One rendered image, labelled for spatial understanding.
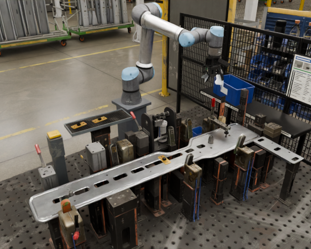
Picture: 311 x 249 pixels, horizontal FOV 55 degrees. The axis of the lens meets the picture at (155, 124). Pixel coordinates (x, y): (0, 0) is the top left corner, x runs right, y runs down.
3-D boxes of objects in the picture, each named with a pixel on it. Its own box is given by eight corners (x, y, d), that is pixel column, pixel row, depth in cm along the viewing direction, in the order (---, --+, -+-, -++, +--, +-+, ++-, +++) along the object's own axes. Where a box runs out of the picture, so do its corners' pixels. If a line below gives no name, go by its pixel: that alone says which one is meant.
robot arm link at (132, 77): (118, 88, 208) (117, 69, 201) (131, 83, 217) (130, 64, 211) (131, 92, 201) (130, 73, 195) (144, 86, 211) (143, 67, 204)
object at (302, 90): (314, 107, 192) (327, 60, 178) (284, 96, 209) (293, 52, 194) (316, 107, 193) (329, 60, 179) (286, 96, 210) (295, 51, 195)
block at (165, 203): (164, 207, 176) (165, 167, 163) (152, 194, 186) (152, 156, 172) (172, 204, 179) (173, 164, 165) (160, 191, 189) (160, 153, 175)
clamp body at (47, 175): (52, 234, 159) (39, 180, 142) (46, 220, 168) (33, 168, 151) (69, 227, 164) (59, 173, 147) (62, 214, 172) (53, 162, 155)
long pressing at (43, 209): (38, 229, 125) (38, 227, 124) (26, 198, 142) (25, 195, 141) (262, 137, 191) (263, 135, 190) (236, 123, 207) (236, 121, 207)
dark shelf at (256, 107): (292, 140, 186) (293, 135, 185) (199, 92, 253) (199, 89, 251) (314, 130, 196) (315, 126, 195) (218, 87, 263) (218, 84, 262)
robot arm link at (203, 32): (186, 28, 171) (203, 31, 166) (196, 25, 179) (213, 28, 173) (185, 42, 175) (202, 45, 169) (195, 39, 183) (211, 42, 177)
